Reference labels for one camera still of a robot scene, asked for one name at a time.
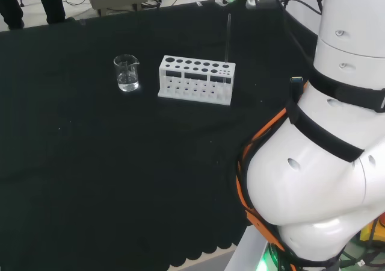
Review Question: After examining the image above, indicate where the clear glass rod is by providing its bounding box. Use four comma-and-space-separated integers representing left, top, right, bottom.
223, 13, 232, 95

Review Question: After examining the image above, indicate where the coiled black floor cable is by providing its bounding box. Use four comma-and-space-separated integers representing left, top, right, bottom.
140, 0, 164, 9

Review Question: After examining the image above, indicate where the yellow stop button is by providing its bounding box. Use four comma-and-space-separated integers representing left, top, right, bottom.
359, 213, 385, 250

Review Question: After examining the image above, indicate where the black bench cloth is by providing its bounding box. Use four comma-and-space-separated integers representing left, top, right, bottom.
0, 0, 319, 271

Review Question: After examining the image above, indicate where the clear glass beaker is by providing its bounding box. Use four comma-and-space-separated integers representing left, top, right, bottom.
113, 54, 140, 93

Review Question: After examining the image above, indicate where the black plug with blue socket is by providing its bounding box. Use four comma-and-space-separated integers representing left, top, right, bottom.
289, 76, 305, 102

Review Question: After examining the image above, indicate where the white test tube rack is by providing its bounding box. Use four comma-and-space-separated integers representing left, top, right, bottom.
157, 55, 236, 107

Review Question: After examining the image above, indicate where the orange cable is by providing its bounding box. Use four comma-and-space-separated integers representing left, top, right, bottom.
236, 80, 309, 271

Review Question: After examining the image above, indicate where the person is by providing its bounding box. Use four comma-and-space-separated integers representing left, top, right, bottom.
0, 0, 75, 31

